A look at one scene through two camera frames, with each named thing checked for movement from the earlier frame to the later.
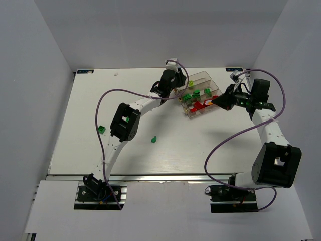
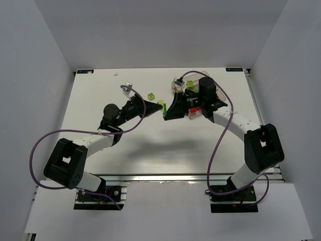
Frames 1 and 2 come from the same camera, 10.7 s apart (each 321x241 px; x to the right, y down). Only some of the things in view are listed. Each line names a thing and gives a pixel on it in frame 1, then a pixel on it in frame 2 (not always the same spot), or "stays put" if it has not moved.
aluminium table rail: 145,177 stays put
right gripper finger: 224,104 → 175,112
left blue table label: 85,71 stays put
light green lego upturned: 190,84 stays put
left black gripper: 158,88 → 138,106
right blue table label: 233,69 stays put
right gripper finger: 225,96 → 179,102
